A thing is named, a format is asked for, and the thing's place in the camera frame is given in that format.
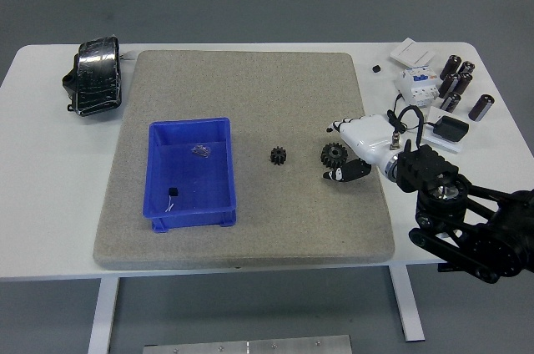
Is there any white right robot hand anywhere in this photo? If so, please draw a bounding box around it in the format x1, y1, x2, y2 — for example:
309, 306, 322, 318
321, 114, 398, 183

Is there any large black gear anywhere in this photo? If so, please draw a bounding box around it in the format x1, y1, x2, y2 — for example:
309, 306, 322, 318
320, 142, 349, 168

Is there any blue plastic box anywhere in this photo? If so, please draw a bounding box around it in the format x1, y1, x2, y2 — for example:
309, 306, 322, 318
142, 117, 238, 233

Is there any white circuit breaker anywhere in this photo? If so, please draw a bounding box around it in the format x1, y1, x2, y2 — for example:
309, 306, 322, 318
395, 64, 441, 109

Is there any white flat panel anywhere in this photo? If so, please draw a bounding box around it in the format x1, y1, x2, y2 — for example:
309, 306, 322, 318
421, 105, 464, 154

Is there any black power adapter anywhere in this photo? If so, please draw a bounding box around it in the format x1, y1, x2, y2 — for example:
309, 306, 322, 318
433, 116, 470, 143

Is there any grey-brown mat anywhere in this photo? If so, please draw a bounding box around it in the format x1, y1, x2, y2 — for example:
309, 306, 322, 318
92, 50, 396, 271

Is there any white table leg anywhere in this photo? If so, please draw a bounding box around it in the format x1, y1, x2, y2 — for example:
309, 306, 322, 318
87, 277, 121, 354
385, 265, 426, 342

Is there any grey metal plate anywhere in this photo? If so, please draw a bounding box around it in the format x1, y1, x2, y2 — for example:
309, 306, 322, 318
143, 335, 352, 354

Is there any black tape-wrapped bundle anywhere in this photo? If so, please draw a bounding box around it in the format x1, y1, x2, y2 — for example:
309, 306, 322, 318
61, 35, 124, 119

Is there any black adapter cord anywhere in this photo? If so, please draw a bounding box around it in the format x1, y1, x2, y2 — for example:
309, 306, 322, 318
386, 94, 437, 134

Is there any white wall switch panel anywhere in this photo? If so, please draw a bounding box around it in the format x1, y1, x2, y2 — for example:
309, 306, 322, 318
390, 38, 436, 68

